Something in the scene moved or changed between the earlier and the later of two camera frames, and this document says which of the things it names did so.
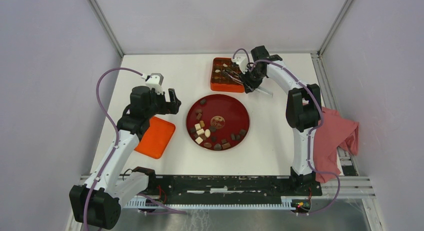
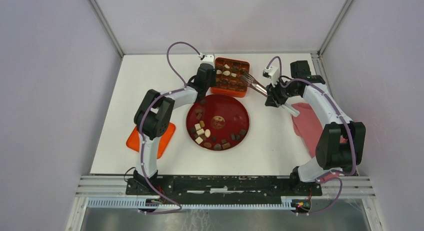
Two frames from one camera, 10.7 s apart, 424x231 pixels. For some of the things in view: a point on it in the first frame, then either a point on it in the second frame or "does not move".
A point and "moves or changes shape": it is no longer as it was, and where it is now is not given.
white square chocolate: x=197 y=126 does not move
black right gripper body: x=252 y=78 → x=281 y=92
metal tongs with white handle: x=236 y=77 moves or changes shape
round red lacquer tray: x=218 y=122 does not move
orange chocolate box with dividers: x=220 y=82 does not move
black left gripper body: x=158 y=105 → x=211 y=82
